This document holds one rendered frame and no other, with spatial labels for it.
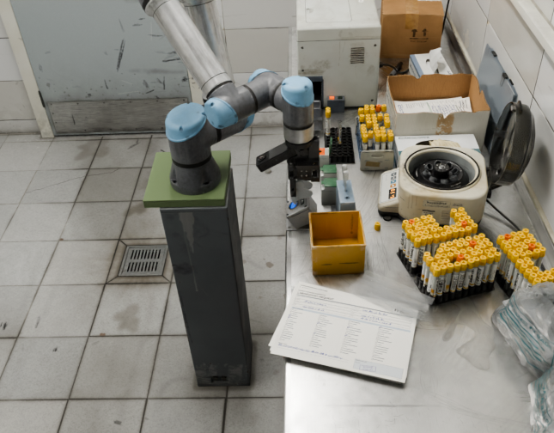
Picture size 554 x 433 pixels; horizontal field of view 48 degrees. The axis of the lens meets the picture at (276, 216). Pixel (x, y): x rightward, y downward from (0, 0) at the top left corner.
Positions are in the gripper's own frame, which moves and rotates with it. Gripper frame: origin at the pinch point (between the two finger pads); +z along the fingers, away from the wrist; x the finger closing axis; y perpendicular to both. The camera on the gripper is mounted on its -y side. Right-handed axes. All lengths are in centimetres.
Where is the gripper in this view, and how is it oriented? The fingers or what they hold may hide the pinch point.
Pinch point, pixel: (293, 200)
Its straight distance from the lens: 169.9
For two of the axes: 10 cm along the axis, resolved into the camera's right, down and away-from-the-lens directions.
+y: 10.0, -0.2, -0.5
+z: 0.5, 7.7, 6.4
